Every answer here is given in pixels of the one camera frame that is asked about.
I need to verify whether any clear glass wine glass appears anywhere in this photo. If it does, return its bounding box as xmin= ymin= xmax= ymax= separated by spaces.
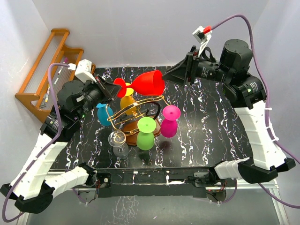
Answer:
xmin=108 ymin=130 xmax=129 ymax=159

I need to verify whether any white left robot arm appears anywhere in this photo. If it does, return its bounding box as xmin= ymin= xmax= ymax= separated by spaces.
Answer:
xmin=0 ymin=76 xmax=121 ymax=214

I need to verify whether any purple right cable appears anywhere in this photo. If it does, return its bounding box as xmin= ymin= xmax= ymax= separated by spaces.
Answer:
xmin=210 ymin=14 xmax=300 ymax=209

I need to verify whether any red plastic wine glass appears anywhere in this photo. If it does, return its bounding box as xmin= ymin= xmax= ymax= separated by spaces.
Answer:
xmin=113 ymin=70 xmax=165 ymax=98

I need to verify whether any pink plastic wine glass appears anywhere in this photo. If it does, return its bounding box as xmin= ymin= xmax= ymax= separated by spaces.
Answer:
xmin=161 ymin=105 xmax=181 ymax=138

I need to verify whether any gold wire wine glass rack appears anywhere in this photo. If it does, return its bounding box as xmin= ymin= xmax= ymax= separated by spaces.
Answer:
xmin=107 ymin=95 xmax=169 ymax=146

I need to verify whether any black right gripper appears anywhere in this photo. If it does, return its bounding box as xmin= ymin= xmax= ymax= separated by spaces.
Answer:
xmin=162 ymin=46 xmax=233 ymax=87

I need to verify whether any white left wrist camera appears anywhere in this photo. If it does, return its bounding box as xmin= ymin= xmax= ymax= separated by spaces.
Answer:
xmin=68 ymin=59 xmax=96 ymax=83

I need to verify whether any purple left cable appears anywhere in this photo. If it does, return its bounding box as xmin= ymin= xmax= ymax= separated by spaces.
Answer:
xmin=2 ymin=62 xmax=71 ymax=223

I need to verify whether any orange yellow plastic wine glass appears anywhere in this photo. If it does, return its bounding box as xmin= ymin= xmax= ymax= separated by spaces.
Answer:
xmin=120 ymin=88 xmax=136 ymax=115

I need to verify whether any purple cable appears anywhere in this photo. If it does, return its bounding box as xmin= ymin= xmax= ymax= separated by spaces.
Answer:
xmin=210 ymin=14 xmax=300 ymax=209
xmin=2 ymin=62 xmax=71 ymax=223

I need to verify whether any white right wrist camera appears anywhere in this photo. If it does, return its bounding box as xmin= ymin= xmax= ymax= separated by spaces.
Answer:
xmin=193 ymin=26 xmax=212 ymax=57

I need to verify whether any green capped marker pen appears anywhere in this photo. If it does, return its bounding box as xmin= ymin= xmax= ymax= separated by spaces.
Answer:
xmin=45 ymin=86 xmax=51 ymax=103

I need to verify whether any orange wooden shelf rack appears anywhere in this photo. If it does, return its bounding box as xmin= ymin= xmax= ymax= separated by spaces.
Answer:
xmin=15 ymin=28 xmax=96 ymax=124

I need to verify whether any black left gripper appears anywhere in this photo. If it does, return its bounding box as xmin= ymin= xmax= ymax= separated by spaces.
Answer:
xmin=75 ymin=74 xmax=121 ymax=121

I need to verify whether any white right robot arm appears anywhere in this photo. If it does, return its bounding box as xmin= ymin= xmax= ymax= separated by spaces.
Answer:
xmin=163 ymin=39 xmax=296 ymax=186

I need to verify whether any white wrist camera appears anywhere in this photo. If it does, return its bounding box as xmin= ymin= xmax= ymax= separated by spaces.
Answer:
xmin=68 ymin=59 xmax=96 ymax=83
xmin=193 ymin=26 xmax=212 ymax=57

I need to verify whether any green plastic wine glass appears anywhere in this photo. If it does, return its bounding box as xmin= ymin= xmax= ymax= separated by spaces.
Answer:
xmin=136 ymin=117 xmax=156 ymax=150

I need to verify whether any blue plastic wine glass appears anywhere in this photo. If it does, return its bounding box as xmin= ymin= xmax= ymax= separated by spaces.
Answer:
xmin=96 ymin=103 xmax=114 ymax=126

